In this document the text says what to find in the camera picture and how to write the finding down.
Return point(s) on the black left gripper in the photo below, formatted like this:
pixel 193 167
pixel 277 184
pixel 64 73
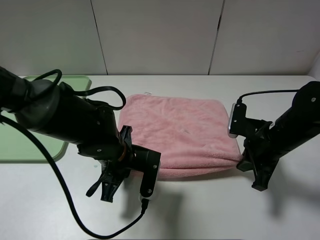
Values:
pixel 117 160

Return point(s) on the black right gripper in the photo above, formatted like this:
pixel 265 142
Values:
pixel 261 154

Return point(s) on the pink towel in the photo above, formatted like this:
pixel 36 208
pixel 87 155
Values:
pixel 190 134

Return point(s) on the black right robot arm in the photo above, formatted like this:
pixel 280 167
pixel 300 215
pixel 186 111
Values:
pixel 301 122

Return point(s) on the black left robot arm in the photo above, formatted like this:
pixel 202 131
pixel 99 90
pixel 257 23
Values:
pixel 53 108

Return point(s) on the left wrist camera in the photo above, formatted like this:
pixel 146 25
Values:
pixel 148 162

